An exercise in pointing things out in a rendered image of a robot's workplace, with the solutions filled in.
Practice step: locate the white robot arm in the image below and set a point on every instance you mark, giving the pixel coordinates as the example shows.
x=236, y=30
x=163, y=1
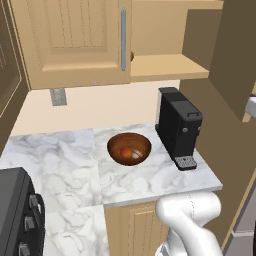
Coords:
x=186, y=223

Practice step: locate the brown wooden bowl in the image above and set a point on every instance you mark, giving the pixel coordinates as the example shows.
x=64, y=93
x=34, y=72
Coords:
x=129, y=148

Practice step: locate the beige base cabinet door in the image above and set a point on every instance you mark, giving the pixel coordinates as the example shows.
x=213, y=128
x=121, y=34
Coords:
x=140, y=230

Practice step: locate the brown tall side cabinet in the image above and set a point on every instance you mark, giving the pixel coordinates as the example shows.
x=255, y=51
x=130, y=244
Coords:
x=8, y=66

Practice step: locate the orange round fruit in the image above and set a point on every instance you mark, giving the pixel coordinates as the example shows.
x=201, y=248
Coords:
x=125, y=152

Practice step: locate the black coffee machine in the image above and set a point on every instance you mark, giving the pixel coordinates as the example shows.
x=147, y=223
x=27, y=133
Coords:
x=178, y=126

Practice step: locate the brown tall panel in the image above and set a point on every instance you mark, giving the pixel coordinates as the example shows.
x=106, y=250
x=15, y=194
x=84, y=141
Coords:
x=230, y=66

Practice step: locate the open beige wall shelf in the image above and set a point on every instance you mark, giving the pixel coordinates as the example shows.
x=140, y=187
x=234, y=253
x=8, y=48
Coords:
x=166, y=65

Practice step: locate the grey wall outlet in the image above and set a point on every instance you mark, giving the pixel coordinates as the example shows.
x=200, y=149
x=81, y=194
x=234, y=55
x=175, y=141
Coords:
x=58, y=96

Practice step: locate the beige wall cabinet door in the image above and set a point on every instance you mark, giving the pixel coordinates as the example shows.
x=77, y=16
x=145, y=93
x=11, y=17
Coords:
x=76, y=43

